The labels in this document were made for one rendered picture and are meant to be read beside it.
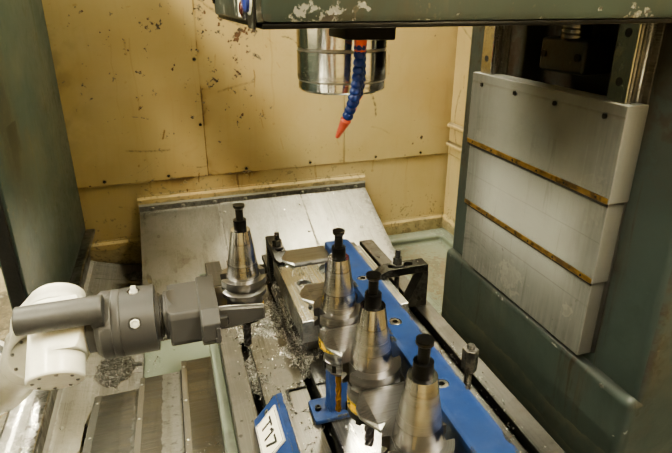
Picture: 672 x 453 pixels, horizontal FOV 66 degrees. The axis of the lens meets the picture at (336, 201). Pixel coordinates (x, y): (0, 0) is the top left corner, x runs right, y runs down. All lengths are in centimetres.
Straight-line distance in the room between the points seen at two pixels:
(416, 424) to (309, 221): 158
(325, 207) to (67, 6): 111
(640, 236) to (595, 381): 32
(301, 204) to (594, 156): 126
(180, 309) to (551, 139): 79
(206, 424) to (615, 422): 82
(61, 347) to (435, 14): 60
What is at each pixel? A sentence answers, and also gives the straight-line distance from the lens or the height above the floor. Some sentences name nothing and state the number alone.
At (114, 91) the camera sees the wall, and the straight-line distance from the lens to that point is 194.
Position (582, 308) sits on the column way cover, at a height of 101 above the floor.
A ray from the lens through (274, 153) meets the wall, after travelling 202.
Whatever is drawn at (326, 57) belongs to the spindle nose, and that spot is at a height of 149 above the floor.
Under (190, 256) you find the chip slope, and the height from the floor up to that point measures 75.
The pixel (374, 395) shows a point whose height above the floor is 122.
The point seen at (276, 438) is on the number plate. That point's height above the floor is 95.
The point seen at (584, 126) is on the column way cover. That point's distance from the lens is 107.
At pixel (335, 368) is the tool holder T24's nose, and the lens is 69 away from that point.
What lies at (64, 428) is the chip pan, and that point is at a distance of 143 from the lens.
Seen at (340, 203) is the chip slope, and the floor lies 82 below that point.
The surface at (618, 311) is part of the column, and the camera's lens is 115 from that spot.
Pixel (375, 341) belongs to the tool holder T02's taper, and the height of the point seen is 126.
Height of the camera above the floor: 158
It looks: 21 degrees down
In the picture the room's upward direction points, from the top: straight up
